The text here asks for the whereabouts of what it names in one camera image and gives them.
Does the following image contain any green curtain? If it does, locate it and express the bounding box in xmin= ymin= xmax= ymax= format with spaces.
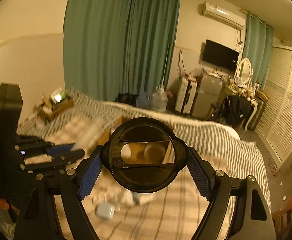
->
xmin=242 ymin=13 xmax=274 ymax=90
xmin=63 ymin=0 xmax=181 ymax=101

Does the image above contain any white louvered wardrobe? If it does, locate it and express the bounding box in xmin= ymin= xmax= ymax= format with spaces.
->
xmin=256 ymin=46 xmax=292 ymax=166

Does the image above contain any green curtain left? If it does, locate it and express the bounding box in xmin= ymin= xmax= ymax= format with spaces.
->
xmin=63 ymin=0 xmax=181 ymax=101

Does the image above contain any white oval vanity mirror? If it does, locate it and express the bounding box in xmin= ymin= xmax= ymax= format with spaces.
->
xmin=234 ymin=58 xmax=253 ymax=85

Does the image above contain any black wall television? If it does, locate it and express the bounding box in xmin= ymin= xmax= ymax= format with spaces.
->
xmin=202 ymin=40 xmax=239 ymax=72

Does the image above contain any person's hand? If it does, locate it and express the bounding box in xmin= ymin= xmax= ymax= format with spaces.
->
xmin=0 ymin=199 xmax=19 ymax=211

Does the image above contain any white sock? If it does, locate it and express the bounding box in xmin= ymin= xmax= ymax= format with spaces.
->
xmin=90 ymin=185 xmax=157 ymax=206

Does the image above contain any white dressing table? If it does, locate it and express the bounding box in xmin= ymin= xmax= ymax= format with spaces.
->
xmin=223 ymin=84 xmax=268 ymax=132

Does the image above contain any wooden stool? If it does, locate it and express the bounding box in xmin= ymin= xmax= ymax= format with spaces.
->
xmin=272 ymin=198 xmax=292 ymax=235

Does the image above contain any white air conditioner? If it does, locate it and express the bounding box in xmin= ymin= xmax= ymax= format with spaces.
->
xmin=202 ymin=2 xmax=245 ymax=30

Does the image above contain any blue white tissue pack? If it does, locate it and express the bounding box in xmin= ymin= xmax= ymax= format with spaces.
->
xmin=96 ymin=202 xmax=115 ymax=220

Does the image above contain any green gingham duvet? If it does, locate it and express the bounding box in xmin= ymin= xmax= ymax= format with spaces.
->
xmin=18 ymin=90 xmax=271 ymax=205

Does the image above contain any large clear water bottle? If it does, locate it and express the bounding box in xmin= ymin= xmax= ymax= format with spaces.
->
xmin=151 ymin=85 xmax=168 ymax=113

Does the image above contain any white suitcase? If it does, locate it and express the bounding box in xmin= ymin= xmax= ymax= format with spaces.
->
xmin=175 ymin=76 xmax=197 ymax=114

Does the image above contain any green curtain right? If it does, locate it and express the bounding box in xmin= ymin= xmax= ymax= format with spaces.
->
xmin=242 ymin=13 xmax=274 ymax=90

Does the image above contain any beige plaid blanket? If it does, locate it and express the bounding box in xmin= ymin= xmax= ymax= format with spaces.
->
xmin=18 ymin=114 xmax=209 ymax=239

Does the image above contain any silver mini fridge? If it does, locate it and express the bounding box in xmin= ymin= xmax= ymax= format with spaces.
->
xmin=191 ymin=72 xmax=223 ymax=119

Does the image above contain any small cardboard box of items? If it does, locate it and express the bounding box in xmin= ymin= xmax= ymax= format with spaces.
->
xmin=38 ymin=88 xmax=74 ymax=122

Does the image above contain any chair with black jacket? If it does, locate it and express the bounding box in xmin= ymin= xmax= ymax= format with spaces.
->
xmin=208 ymin=95 xmax=253 ymax=131

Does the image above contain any open cardboard box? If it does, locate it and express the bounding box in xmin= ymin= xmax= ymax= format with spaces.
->
xmin=100 ymin=117 xmax=175 ymax=168

